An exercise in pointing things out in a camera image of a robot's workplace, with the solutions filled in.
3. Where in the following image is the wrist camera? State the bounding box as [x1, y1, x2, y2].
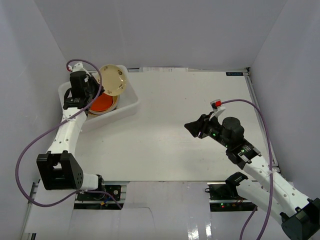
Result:
[66, 61, 86, 73]
[209, 99, 226, 120]

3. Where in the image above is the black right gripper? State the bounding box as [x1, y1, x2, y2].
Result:
[184, 112, 231, 149]

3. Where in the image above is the beige floral round plate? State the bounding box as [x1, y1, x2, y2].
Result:
[98, 64, 128, 96]

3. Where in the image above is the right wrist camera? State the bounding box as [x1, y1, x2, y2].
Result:
[209, 99, 226, 120]

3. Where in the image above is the orange round plate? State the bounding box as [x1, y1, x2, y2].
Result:
[90, 93, 113, 112]

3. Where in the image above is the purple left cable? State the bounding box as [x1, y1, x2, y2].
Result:
[14, 59, 123, 210]

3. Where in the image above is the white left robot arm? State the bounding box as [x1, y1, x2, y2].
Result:
[36, 70, 106, 200]

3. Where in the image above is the white plastic bin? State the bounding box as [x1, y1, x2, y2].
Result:
[58, 66, 139, 132]

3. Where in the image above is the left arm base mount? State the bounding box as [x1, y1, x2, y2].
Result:
[73, 184, 124, 210]

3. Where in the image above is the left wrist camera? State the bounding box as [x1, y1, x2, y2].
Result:
[66, 61, 86, 73]

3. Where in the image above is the yellow round plate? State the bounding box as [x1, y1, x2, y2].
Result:
[89, 95, 120, 116]

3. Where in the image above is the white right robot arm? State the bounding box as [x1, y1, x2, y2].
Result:
[184, 114, 320, 240]

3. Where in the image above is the paper sheet at back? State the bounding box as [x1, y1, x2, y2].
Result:
[139, 67, 189, 73]

